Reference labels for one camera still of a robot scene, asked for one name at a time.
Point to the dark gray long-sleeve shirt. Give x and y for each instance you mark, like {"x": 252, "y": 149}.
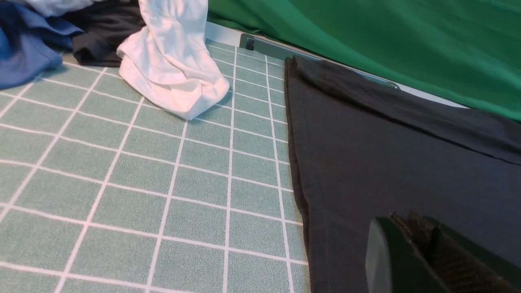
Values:
{"x": 360, "y": 150}

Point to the white crumpled garment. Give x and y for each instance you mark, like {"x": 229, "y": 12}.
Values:
{"x": 167, "y": 61}

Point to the green checkered table cloth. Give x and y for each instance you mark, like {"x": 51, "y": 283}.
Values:
{"x": 104, "y": 192}

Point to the blue crumpled garment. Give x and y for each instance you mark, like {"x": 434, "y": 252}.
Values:
{"x": 27, "y": 40}

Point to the black crumpled garment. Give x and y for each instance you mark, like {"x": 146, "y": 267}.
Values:
{"x": 106, "y": 24}

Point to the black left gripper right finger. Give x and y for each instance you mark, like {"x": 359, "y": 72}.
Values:
{"x": 456, "y": 263}

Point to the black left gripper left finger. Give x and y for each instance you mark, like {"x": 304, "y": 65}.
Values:
{"x": 392, "y": 265}

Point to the green backdrop cloth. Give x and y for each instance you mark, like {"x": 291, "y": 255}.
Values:
{"x": 466, "y": 51}

